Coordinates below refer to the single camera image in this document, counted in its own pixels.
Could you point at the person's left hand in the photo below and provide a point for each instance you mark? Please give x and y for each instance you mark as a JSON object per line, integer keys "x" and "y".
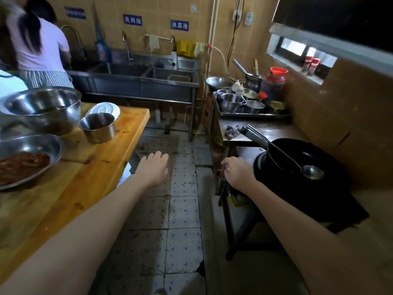
{"x": 153, "y": 170}

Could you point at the person's right hand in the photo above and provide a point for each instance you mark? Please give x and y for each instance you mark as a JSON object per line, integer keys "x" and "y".
{"x": 239, "y": 175}

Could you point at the person's right forearm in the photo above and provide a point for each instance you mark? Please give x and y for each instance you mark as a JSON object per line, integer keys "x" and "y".
{"x": 322, "y": 248}

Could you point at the person's left forearm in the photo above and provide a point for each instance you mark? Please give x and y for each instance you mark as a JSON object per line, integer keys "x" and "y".
{"x": 76, "y": 242}

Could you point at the dark steel countertop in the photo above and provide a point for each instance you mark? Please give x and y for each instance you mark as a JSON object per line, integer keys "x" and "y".
{"x": 276, "y": 129}

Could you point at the white hanging plastic bag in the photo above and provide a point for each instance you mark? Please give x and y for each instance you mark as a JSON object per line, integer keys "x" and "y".
{"x": 124, "y": 176}

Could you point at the small white bottle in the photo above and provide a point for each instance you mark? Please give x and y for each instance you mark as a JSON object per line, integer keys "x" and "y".
{"x": 157, "y": 116}

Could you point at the steel tray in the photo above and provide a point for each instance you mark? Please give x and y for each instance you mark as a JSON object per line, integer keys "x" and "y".
{"x": 245, "y": 116}

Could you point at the small steel bowl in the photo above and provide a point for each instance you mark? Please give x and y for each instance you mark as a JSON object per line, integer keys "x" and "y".
{"x": 98, "y": 132}

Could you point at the black metal stove stand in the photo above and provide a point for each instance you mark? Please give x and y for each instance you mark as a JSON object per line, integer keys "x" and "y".
{"x": 233, "y": 242}

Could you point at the steel cup with white powder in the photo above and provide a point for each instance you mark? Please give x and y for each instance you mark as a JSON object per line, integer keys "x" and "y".
{"x": 254, "y": 107}

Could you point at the steel pot with oil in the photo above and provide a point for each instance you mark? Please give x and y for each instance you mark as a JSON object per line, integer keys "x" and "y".
{"x": 231, "y": 104}

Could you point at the steel ladle with round scoop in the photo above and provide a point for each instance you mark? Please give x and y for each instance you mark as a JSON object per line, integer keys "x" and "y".
{"x": 311, "y": 172}

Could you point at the steel bowl with yellow powder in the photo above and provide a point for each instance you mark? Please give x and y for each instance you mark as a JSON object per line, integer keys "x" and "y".
{"x": 277, "y": 107}

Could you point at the white bowl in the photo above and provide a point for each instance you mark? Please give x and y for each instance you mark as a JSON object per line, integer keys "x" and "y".
{"x": 107, "y": 107}

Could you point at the small dark bottle red cap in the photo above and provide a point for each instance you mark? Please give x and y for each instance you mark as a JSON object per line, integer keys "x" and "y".
{"x": 262, "y": 96}

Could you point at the stainless steel sink unit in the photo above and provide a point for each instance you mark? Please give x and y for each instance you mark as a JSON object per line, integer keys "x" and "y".
{"x": 138, "y": 89}

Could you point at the wide steel seasoning bowl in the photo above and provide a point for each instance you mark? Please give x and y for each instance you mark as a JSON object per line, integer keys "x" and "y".
{"x": 221, "y": 93}

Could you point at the black wok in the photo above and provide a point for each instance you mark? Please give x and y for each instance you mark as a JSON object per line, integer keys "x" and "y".
{"x": 322, "y": 150}

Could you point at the dark jar with red lid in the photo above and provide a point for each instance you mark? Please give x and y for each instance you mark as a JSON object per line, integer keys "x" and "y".
{"x": 273, "y": 86}

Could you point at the long steel ladle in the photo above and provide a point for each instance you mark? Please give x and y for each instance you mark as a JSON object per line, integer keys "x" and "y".
{"x": 241, "y": 66}

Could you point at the white faucet filter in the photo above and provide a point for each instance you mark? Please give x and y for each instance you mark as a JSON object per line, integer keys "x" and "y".
{"x": 173, "y": 59}

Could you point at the large steel mixing bowl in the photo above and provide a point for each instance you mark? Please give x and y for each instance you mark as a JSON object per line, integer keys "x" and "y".
{"x": 46, "y": 113}

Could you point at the steel bowl with chili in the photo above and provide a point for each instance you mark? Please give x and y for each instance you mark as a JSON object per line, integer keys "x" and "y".
{"x": 30, "y": 147}

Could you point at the bright yellow cloth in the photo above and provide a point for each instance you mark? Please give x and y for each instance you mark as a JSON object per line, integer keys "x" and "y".
{"x": 185, "y": 48}

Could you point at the steel faucet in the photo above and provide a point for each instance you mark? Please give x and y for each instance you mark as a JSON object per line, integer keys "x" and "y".
{"x": 173, "y": 41}
{"x": 126, "y": 46}
{"x": 76, "y": 36}

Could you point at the pale yellow cloth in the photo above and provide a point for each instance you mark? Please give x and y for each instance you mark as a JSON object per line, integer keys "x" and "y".
{"x": 199, "y": 49}
{"x": 154, "y": 42}

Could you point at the spice bottle with red cap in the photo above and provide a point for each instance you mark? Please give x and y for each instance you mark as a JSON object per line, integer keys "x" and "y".
{"x": 313, "y": 67}
{"x": 307, "y": 63}

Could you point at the barred window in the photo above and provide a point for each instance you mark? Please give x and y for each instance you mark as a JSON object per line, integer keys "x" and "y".
{"x": 294, "y": 47}

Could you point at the striped skirt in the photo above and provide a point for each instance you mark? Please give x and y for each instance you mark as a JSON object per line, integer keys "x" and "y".
{"x": 49, "y": 78}

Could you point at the white water pipes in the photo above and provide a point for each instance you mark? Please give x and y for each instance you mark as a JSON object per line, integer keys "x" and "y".
{"x": 212, "y": 33}

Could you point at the black range hood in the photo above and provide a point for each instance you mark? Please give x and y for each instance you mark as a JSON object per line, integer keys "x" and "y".
{"x": 337, "y": 21}

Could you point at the white towel rail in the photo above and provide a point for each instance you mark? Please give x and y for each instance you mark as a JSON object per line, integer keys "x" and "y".
{"x": 162, "y": 37}

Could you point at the small blue wall label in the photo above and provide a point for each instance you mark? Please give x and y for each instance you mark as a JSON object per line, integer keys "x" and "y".
{"x": 75, "y": 12}
{"x": 132, "y": 20}
{"x": 179, "y": 25}

